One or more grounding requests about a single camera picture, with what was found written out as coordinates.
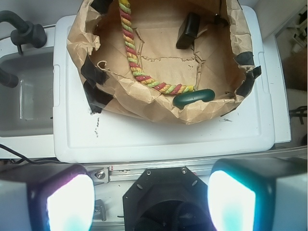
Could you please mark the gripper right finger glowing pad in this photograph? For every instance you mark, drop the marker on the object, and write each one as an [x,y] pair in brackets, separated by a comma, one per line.
[259,194]

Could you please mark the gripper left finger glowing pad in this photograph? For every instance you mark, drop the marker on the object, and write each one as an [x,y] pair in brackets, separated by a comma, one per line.
[46,197]

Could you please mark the green plastic pickle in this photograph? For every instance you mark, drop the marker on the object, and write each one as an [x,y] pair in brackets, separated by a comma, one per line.
[182,100]

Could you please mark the white plastic tray lid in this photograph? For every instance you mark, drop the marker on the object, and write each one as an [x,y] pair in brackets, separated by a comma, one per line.
[81,136]

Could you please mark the grey plastic sink bin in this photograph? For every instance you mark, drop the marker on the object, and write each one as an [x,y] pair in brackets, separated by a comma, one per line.
[26,110]

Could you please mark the brown paper bag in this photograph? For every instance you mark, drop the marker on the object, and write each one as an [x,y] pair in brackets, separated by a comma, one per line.
[126,56]

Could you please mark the black rectangular block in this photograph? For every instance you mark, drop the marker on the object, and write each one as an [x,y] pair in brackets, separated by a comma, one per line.
[188,31]

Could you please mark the metal corner bracket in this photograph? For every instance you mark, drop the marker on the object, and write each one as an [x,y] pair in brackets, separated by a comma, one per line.
[100,176]

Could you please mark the aluminium extrusion rail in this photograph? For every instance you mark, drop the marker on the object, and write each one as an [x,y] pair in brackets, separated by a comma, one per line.
[200,166]

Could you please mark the black octagonal mount plate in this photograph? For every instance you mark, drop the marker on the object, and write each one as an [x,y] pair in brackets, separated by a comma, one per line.
[167,199]

